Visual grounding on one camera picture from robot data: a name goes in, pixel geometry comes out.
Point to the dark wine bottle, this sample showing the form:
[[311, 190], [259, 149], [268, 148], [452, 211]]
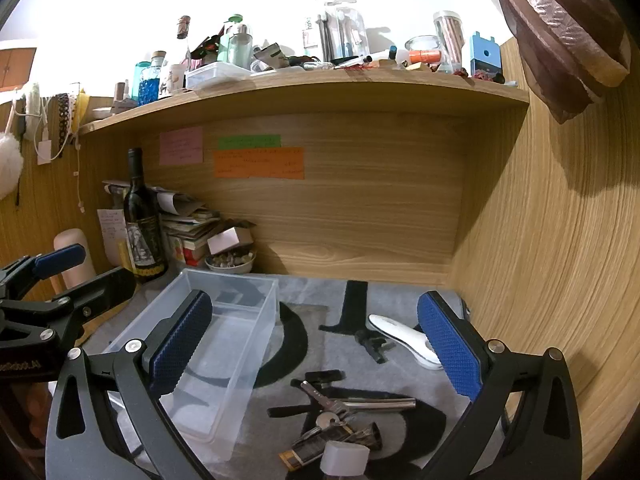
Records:
[[142, 230]]

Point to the beige plastic bottle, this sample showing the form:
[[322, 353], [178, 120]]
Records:
[[72, 240]]

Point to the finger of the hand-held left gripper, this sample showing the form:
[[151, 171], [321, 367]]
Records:
[[60, 260], [100, 292]]

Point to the white bowl of beads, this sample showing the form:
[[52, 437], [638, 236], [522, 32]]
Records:
[[230, 262]]

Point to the black and gold cosmetic tube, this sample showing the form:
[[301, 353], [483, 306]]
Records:
[[305, 452]]

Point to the pale green bottle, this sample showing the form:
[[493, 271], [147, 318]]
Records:
[[237, 45]]

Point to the white fluffy puff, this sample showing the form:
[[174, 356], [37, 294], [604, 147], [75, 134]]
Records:
[[9, 165]]

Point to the black lace headband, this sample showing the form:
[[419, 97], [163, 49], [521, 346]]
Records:
[[62, 120]]

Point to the green sticky note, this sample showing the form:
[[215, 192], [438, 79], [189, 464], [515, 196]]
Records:
[[250, 142]]

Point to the clear pen holder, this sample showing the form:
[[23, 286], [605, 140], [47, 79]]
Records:
[[345, 30]]

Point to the blue box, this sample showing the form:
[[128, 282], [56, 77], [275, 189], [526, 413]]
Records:
[[485, 55]]

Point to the bunch of keys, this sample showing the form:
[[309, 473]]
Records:
[[350, 404]]

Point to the stack of books and papers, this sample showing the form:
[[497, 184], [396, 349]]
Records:
[[190, 220]]

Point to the orange sticky note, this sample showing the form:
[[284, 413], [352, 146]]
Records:
[[260, 163]]

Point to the tall jar of straws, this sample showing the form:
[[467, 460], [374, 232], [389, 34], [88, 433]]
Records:
[[450, 40]]

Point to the small white cardboard box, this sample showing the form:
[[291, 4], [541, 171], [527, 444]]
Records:
[[227, 240]]

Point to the white mug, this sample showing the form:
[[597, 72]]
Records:
[[176, 79]]

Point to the grey mat with black pattern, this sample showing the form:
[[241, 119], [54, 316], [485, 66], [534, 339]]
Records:
[[310, 290]]

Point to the short glass jar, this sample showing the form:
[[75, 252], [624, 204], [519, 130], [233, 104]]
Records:
[[422, 44]]

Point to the white handwritten note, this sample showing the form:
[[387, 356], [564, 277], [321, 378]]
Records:
[[112, 230]]

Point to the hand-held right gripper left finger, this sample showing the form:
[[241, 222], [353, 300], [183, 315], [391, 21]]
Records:
[[182, 342]]

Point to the blue glass jar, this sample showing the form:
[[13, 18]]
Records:
[[147, 85]]

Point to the clear plastic bin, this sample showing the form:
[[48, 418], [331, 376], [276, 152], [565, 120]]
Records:
[[235, 340]]

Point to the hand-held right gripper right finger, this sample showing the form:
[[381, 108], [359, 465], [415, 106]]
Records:
[[447, 345]]

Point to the white plug adapter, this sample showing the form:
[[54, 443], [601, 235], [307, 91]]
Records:
[[345, 460]]

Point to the white lint shaver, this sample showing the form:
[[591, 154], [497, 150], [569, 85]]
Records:
[[400, 332]]

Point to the clear lidded plastic box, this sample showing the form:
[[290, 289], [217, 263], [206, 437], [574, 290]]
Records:
[[215, 76]]

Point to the pink sticky note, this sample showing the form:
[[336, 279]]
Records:
[[181, 146]]

